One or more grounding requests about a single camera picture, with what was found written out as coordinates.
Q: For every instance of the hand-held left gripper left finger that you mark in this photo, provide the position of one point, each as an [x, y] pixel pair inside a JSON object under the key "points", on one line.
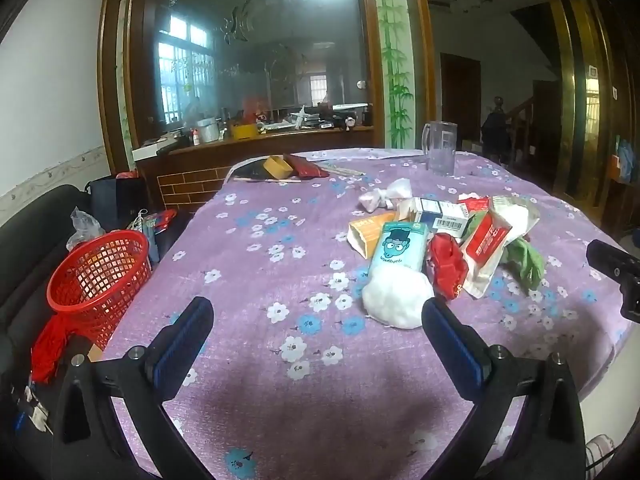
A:
{"points": [[172, 360]]}

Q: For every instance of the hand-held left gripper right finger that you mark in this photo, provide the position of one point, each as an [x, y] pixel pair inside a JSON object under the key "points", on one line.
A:
{"points": [[462, 360]]}

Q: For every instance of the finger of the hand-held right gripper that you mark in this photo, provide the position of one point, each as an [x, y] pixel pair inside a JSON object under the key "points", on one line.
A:
{"points": [[631, 302], [610, 260]]}

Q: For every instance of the green wrapper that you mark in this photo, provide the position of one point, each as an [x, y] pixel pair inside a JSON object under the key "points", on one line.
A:
{"points": [[527, 262]]}

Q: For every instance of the white round cotton wad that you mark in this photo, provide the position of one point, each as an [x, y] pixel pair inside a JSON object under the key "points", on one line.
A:
{"points": [[397, 295]]}

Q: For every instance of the red wrapper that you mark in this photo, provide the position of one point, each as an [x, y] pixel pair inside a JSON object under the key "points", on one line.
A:
{"points": [[445, 265]]}

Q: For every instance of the white crinkled plastic wrapper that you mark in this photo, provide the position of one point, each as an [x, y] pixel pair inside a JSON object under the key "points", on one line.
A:
{"points": [[515, 212]]}

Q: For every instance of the red plastic mesh basket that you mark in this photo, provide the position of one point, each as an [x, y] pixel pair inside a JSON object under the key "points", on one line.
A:
{"points": [[100, 280]]}

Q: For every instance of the teal cartoon carton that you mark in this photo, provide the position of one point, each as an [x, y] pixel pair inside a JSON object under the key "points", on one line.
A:
{"points": [[397, 247]]}

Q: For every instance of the long white box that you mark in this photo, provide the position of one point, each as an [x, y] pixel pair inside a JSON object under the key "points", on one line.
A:
{"points": [[442, 220]]}

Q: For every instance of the small red white packet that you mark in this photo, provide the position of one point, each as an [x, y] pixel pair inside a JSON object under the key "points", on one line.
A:
{"points": [[475, 204]]}

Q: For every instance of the orange cardboard box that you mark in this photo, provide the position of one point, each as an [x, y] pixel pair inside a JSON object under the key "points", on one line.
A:
{"points": [[370, 232]]}

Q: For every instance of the white knotted plastic bag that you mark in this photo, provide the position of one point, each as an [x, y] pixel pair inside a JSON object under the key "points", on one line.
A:
{"points": [[390, 192]]}

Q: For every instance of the brown cardboard box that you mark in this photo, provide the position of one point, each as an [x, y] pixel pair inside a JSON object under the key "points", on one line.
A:
{"points": [[95, 352]]}

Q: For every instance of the red cloth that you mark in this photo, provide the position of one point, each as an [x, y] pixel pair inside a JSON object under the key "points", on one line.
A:
{"points": [[50, 345]]}

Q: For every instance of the red blue toy package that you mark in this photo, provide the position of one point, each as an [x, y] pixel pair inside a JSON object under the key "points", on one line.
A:
{"points": [[162, 220]]}

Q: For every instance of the wooden staircase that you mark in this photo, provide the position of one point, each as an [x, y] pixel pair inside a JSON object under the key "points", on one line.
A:
{"points": [[542, 120]]}

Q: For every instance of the clear plastic bag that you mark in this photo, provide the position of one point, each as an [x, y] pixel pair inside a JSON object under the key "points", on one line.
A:
{"points": [[85, 227]]}

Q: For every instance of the dark blue paper bag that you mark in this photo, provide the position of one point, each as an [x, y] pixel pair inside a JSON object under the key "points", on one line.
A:
{"points": [[117, 200]]}

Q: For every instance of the wooden counter with brick panel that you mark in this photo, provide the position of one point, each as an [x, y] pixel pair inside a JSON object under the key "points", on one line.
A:
{"points": [[200, 180]]}

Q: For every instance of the black leather sofa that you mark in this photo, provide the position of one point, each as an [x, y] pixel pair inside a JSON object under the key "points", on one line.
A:
{"points": [[30, 240]]}

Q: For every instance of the red plastic bag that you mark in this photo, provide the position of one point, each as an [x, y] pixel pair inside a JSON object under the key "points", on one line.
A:
{"points": [[127, 175]]}

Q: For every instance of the purple floral tablecloth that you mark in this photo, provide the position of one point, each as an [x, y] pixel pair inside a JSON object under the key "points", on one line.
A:
{"points": [[300, 210]]}

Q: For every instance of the clear glass mug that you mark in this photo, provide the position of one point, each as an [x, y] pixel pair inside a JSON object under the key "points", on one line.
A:
{"points": [[440, 147]]}

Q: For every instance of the pale wooden stick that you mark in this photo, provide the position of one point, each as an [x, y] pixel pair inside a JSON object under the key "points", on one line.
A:
{"points": [[270, 179]]}

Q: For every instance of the white flat box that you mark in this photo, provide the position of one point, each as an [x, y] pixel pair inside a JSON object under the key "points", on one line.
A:
{"points": [[150, 149]]}

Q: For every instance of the black flat item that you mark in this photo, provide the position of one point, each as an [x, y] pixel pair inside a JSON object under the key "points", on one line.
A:
{"points": [[175, 146]]}

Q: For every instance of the yellow tape roll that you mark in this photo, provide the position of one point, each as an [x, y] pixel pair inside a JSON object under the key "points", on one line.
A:
{"points": [[277, 167]]}

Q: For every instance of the dark wooden door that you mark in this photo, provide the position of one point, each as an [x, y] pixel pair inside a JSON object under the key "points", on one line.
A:
{"points": [[460, 100]]}

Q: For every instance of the pale flat ruler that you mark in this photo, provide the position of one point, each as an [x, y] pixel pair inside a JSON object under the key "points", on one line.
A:
{"points": [[340, 169]]}

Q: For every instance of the white under cloth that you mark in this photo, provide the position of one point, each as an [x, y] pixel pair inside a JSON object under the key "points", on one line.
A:
{"points": [[360, 153]]}

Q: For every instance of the metal pot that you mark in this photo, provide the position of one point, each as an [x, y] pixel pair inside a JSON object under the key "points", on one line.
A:
{"points": [[207, 130]]}

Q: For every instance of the red flat pouch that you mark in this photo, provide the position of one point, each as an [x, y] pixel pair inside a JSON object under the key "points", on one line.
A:
{"points": [[307, 167]]}

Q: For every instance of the small round figure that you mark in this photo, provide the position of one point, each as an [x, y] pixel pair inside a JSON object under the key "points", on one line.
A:
{"points": [[350, 123]]}

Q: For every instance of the red decoration box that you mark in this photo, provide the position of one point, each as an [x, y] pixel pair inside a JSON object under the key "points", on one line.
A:
{"points": [[255, 110]]}

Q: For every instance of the white toy airplane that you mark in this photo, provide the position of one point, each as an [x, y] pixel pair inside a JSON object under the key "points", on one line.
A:
{"points": [[302, 117]]}

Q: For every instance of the bamboo painted panel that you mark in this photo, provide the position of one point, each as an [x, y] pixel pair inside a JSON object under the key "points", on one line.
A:
{"points": [[395, 60]]}

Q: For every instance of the etched glass partition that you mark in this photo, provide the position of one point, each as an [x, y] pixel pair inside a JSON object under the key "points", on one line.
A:
{"points": [[260, 50]]}

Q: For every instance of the golden wooden doorway frame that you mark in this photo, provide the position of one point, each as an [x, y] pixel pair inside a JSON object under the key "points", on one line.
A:
{"points": [[570, 85]]}

